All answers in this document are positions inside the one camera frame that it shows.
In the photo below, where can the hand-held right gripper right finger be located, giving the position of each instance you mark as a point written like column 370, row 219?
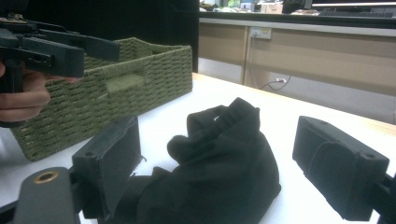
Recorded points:
column 339, row 168

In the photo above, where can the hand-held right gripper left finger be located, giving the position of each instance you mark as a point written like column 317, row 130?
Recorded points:
column 109, row 165

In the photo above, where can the green woven basket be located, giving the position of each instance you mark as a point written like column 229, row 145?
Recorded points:
column 124, row 93

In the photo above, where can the black cloth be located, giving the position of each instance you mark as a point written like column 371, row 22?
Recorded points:
column 218, row 161

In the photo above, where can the light wooden desk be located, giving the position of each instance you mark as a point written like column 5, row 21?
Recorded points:
column 311, row 59

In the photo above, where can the black keyboard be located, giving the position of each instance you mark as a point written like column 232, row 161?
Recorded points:
column 355, row 14

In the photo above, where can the cardboard box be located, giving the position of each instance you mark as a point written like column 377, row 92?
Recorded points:
column 271, row 8

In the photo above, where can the white wall socket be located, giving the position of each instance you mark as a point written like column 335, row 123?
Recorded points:
column 261, row 33

